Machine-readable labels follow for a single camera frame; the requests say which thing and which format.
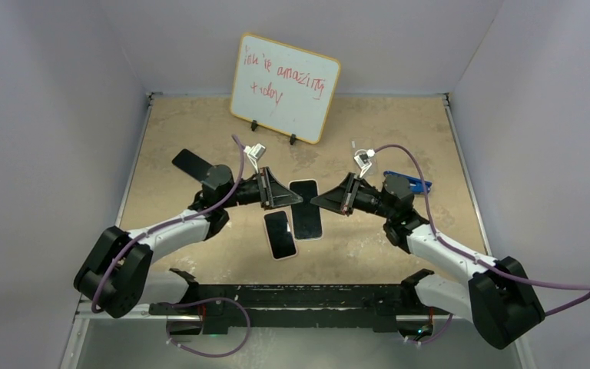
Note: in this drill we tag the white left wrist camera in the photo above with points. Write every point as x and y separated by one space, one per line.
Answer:
254 153

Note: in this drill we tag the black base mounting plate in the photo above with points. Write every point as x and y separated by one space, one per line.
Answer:
387 297

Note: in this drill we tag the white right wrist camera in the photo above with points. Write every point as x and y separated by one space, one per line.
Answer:
364 159

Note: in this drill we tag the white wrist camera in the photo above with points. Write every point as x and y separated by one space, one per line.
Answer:
254 153
364 159

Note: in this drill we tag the blue black stapler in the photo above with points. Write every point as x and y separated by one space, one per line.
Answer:
415 185

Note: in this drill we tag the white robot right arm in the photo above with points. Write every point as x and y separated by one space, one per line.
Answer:
483 290

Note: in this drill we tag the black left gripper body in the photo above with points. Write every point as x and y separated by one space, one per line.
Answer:
248 193

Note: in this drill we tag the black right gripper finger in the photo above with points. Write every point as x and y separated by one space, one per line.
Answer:
334 202
345 187

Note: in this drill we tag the green phone black screen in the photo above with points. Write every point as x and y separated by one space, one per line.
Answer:
280 235

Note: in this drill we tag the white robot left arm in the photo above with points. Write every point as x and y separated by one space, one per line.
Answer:
115 276

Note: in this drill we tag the aluminium frame rail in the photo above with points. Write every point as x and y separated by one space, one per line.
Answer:
265 316

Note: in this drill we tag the clear magsafe phone case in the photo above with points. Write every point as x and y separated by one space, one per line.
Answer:
362 143

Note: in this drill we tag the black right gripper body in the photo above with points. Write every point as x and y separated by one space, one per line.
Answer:
369 199

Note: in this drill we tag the yellow framed whiteboard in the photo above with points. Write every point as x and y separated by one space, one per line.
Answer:
283 88

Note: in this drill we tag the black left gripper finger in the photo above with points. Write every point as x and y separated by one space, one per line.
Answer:
270 185
284 199

